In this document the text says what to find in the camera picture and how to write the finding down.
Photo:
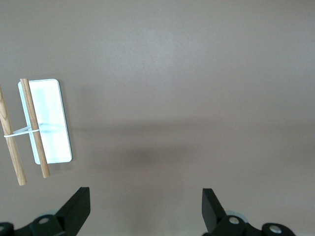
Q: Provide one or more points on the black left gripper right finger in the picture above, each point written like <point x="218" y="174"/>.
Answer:
<point x="211" y="209"/>

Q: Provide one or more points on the brown table cover sheet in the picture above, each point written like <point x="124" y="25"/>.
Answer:
<point x="172" y="73"/>

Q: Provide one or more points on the white rectangular tray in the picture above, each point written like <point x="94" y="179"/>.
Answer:
<point x="51" y="118"/>

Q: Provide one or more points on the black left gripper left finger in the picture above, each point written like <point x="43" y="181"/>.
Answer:
<point x="78" y="206"/>

